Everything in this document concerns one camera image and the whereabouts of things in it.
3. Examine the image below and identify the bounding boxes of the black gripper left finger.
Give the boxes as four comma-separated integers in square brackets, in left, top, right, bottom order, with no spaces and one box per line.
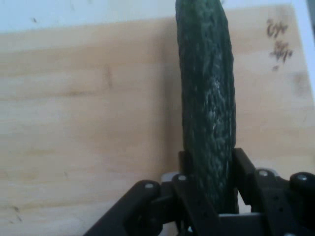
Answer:
[85,150,220,236]

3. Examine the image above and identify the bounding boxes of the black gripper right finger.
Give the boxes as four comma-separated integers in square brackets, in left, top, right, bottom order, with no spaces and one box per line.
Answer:
[233,147,315,236]

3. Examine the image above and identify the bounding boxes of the dark green cucumber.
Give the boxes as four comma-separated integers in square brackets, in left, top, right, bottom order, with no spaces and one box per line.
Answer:
[175,0,239,215]

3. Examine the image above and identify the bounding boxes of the bamboo cutting board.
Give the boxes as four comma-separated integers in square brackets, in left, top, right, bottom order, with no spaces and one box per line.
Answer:
[0,3,315,236]

